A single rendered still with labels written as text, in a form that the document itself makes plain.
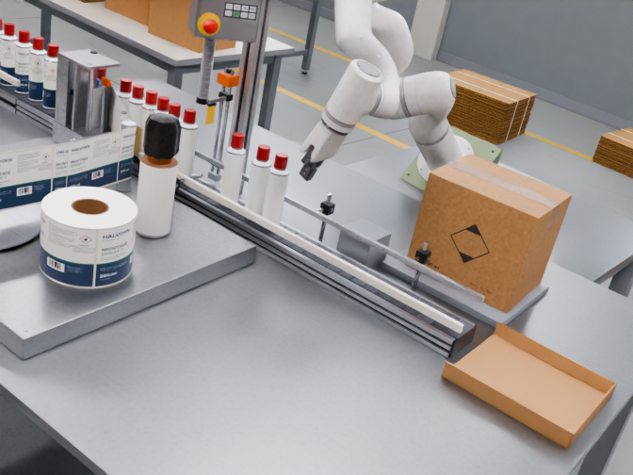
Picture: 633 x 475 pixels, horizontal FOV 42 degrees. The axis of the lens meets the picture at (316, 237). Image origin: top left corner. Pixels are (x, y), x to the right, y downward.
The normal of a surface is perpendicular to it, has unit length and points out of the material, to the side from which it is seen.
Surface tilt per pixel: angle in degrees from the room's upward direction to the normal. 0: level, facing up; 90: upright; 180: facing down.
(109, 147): 90
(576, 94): 90
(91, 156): 90
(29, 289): 0
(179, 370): 0
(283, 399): 0
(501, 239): 90
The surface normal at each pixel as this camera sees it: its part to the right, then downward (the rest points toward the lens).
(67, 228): -0.18, 0.42
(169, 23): -0.57, 0.27
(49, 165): 0.70, 0.44
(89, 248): 0.21, 0.48
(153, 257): 0.18, -0.87
